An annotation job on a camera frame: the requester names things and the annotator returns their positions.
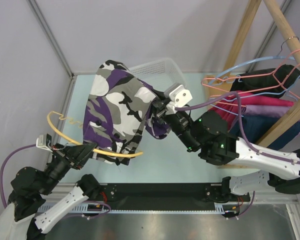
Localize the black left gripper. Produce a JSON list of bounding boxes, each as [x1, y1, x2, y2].
[[40, 141, 99, 194]]

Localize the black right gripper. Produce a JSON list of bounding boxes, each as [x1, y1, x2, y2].
[[146, 86, 202, 151]]

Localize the yellow clothes hanger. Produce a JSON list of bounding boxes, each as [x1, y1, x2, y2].
[[46, 111, 144, 158]]

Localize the purple camouflage trousers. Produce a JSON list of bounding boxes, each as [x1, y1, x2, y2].
[[82, 59, 171, 166]]

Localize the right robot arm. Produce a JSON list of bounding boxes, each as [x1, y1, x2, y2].
[[152, 99, 300, 201]]

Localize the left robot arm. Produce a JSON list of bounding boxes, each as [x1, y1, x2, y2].
[[0, 143, 101, 240]]

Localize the pink garment on hanger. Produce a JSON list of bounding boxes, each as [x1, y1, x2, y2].
[[208, 91, 294, 122]]

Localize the lilac garment on hanger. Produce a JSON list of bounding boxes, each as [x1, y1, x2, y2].
[[241, 105, 291, 119]]

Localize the black garment on hanger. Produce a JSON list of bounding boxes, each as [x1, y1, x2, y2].
[[230, 64, 300, 95]]

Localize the white plastic basket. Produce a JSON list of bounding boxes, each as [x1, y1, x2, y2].
[[129, 58, 187, 92]]

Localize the dark blue denim garment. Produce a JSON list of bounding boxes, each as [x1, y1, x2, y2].
[[227, 115, 300, 150]]

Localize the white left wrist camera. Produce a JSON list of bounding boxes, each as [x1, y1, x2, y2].
[[35, 133, 52, 152]]

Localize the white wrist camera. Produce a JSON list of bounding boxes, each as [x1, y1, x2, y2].
[[163, 83, 193, 115], [35, 133, 52, 152]]

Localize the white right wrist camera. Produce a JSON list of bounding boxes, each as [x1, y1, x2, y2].
[[163, 83, 193, 115]]

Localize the pink wire hanger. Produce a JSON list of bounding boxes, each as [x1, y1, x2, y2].
[[201, 49, 300, 101], [207, 95, 240, 111]]

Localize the white cable duct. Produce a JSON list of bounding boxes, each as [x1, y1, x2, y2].
[[36, 201, 241, 216]]

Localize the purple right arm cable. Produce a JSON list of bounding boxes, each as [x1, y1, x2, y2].
[[176, 91, 300, 166]]

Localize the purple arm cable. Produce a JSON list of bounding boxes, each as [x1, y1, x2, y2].
[[0, 143, 40, 210], [176, 91, 300, 166]]

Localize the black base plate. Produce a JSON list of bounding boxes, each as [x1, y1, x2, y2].
[[98, 183, 251, 210]]

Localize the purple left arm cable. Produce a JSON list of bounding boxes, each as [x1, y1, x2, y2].
[[0, 143, 40, 210]]

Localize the aluminium corner post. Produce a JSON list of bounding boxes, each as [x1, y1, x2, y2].
[[26, 0, 74, 79]]

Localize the wooden clothes rack frame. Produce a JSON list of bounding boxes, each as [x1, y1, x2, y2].
[[201, 0, 300, 149]]

